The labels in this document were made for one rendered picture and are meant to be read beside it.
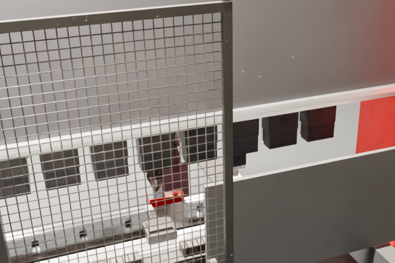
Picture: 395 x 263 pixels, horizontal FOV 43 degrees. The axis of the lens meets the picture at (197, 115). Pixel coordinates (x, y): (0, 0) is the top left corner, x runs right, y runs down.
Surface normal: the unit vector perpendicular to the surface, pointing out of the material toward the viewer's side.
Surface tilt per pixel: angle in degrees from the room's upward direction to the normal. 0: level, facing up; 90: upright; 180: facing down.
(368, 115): 90
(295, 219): 90
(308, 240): 90
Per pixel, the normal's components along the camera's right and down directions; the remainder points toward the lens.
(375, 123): -0.95, 0.15
